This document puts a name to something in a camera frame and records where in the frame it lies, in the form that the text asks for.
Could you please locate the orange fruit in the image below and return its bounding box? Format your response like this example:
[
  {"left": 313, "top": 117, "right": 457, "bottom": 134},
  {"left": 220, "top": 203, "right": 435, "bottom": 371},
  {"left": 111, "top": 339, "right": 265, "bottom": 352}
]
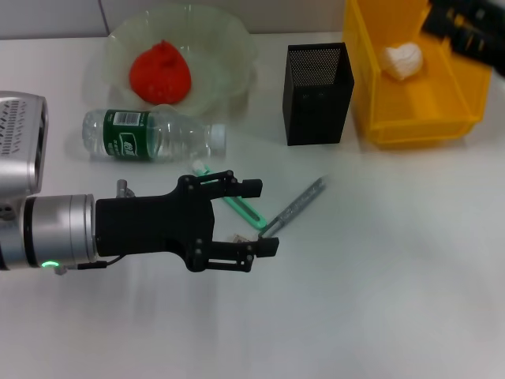
[{"left": 129, "top": 39, "right": 193, "bottom": 106}]

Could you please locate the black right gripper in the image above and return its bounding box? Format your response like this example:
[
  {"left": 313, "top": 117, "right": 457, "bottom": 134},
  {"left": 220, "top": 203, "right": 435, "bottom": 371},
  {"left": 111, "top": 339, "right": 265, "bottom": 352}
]
[{"left": 421, "top": 0, "right": 505, "bottom": 78}]

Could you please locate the grey marker pen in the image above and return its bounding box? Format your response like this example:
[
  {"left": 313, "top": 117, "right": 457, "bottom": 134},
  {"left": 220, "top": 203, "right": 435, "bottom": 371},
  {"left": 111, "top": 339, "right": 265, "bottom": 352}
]
[{"left": 258, "top": 174, "right": 329, "bottom": 240}]

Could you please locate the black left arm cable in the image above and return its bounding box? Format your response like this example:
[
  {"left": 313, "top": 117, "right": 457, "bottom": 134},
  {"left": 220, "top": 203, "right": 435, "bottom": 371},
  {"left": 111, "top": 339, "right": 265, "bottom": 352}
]
[{"left": 54, "top": 254, "right": 123, "bottom": 276}]

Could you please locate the black mesh pen holder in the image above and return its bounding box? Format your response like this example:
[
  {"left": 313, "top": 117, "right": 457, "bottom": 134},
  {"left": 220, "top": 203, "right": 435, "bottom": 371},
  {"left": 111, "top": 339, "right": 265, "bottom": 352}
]
[{"left": 282, "top": 42, "right": 355, "bottom": 146}]

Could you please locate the yellow plastic bin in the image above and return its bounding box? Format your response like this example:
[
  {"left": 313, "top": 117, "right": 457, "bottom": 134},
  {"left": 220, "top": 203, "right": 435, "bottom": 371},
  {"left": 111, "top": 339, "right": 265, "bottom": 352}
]
[{"left": 342, "top": 0, "right": 493, "bottom": 150}]

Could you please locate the green glass fruit bowl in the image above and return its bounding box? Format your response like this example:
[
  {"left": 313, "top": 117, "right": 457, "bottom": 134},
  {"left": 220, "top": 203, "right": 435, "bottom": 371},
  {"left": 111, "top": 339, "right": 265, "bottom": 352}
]
[{"left": 103, "top": 3, "right": 257, "bottom": 118}]

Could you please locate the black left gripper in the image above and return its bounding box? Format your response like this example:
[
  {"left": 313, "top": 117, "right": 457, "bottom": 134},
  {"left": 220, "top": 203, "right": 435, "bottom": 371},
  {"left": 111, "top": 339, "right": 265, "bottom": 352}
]
[{"left": 95, "top": 170, "right": 280, "bottom": 274}]

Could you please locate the white paper ball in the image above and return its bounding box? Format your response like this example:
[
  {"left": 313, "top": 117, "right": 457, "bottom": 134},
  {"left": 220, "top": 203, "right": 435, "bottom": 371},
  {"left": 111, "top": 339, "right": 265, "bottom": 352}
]
[{"left": 380, "top": 42, "right": 425, "bottom": 82}]

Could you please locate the clear green-label water bottle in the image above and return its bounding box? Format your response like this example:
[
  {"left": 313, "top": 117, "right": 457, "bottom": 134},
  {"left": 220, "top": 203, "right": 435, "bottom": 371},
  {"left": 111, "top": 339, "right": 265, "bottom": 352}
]
[{"left": 81, "top": 108, "right": 228, "bottom": 162}]

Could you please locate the green utility knife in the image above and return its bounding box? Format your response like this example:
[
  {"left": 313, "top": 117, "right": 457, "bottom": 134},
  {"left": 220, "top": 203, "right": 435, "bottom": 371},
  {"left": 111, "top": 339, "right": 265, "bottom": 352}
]
[{"left": 191, "top": 159, "right": 268, "bottom": 231}]

